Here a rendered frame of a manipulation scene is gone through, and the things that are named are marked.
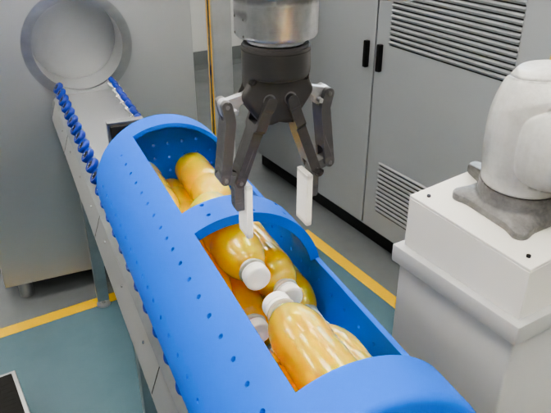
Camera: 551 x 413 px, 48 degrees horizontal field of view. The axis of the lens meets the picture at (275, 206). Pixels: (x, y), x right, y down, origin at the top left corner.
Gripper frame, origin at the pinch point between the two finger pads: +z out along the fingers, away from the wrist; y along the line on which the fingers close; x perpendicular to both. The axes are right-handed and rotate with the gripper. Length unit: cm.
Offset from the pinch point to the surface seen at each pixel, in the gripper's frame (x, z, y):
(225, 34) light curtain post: -114, 6, -34
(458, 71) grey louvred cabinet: -125, 31, -131
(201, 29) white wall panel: -511, 96, -148
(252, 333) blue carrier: 9.3, 10.4, 7.0
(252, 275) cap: -6.2, 13.9, 0.8
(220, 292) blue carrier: 0.0, 10.7, 7.6
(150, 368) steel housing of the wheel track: -28, 45, 13
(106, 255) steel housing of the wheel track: -71, 46, 13
